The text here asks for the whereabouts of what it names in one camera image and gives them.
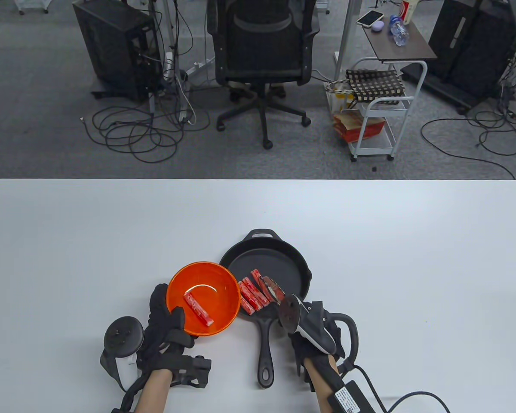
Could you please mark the person's left hand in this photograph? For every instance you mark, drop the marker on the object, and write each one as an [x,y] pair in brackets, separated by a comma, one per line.
[159,340]

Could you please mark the person's right hand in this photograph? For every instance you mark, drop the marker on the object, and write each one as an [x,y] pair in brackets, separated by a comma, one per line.
[299,352]

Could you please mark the grey hand controller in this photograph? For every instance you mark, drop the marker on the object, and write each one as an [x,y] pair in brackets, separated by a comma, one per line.
[316,329]
[122,337]

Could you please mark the orange plastic bowl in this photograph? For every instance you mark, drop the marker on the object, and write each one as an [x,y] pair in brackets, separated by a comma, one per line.
[206,275]

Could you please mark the person's left forearm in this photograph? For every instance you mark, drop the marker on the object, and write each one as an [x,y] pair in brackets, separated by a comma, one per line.
[155,393]

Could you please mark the black right wrist sensor box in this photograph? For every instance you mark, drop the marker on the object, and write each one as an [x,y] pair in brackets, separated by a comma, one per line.
[348,398]

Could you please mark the black cast iron skillet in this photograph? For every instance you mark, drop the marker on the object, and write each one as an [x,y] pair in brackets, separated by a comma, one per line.
[275,258]

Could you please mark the red paper box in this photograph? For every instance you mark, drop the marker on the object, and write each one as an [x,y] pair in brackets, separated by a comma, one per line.
[361,128]

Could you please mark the yellow plastic bag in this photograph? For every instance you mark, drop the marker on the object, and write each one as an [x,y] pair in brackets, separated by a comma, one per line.
[339,97]

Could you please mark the white power strip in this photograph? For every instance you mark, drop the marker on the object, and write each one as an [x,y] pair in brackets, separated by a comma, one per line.
[168,64]

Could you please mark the white desk foot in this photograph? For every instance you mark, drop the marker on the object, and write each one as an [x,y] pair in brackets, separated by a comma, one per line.
[200,66]

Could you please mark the black white checkered bag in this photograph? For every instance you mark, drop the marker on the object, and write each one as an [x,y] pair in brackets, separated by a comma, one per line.
[374,84]

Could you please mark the black computer tower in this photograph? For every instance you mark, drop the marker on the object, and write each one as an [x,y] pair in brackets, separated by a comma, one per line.
[112,47]

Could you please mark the black mesh office chair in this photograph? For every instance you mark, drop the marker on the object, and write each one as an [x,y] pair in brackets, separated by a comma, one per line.
[262,47]

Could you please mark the white cart with brown top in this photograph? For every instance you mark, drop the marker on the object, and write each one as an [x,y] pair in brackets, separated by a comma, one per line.
[415,50]

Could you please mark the purple earbuds case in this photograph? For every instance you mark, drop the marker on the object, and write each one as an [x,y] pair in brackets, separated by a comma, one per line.
[377,26]

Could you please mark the clear plastic water bottle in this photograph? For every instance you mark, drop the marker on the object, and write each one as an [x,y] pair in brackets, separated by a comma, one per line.
[399,31]

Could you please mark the white smartphone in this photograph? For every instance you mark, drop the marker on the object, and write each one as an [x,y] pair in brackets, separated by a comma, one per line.
[370,18]

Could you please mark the red white paper cup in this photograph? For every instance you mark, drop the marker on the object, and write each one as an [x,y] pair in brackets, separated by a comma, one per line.
[409,10]

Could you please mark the white metal frame pole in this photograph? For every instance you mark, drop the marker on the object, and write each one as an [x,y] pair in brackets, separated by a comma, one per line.
[168,26]
[347,38]

